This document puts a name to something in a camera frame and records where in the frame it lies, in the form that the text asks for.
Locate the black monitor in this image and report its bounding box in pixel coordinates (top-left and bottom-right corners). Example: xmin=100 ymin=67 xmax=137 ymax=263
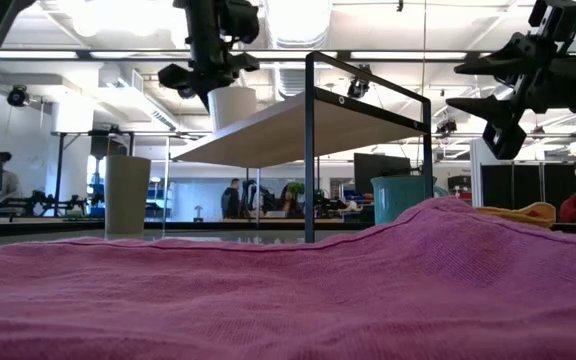
xmin=353 ymin=152 xmax=413 ymax=197

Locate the black ceiling camera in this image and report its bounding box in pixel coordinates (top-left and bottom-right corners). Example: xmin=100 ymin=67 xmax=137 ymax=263
xmin=346 ymin=63 xmax=373 ymax=100
xmin=435 ymin=117 xmax=459 ymax=137
xmin=6 ymin=84 xmax=31 ymax=109

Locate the teal ceramic mug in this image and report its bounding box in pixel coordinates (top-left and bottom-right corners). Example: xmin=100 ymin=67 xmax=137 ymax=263
xmin=370 ymin=174 xmax=451 ymax=226

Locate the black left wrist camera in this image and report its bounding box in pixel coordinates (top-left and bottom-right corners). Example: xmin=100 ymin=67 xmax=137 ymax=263
xmin=218 ymin=0 xmax=261 ymax=46

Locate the black partition wall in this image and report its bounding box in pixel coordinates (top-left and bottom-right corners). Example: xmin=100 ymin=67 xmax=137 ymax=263
xmin=480 ymin=162 xmax=576 ymax=211

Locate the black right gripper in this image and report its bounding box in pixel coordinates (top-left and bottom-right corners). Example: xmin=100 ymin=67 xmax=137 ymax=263
xmin=445 ymin=0 xmax=576 ymax=162

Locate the black table frame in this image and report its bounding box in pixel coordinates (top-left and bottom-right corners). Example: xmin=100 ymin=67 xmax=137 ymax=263
xmin=0 ymin=218 xmax=576 ymax=240

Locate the white air duct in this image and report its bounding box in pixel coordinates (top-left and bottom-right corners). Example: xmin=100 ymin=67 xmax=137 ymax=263
xmin=262 ymin=0 xmax=335 ymax=50

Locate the white ceramic mug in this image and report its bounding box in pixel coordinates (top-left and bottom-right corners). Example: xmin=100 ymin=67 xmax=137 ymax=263
xmin=207 ymin=85 xmax=259 ymax=133

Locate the wooden shelf with black frame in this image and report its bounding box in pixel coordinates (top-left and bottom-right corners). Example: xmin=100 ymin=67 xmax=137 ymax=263
xmin=171 ymin=49 xmax=435 ymax=245

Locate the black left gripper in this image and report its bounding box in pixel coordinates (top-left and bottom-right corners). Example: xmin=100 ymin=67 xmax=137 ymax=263
xmin=157 ymin=0 xmax=261 ymax=113

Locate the orange cloth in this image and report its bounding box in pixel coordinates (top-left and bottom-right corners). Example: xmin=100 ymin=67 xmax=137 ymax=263
xmin=475 ymin=201 xmax=558 ymax=230

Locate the pink cloth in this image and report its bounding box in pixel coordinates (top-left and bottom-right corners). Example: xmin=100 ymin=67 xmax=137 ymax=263
xmin=0 ymin=196 xmax=576 ymax=360

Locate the olive green cup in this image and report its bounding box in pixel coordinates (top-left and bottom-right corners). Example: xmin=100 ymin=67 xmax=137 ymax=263
xmin=104 ymin=154 xmax=153 ymax=237

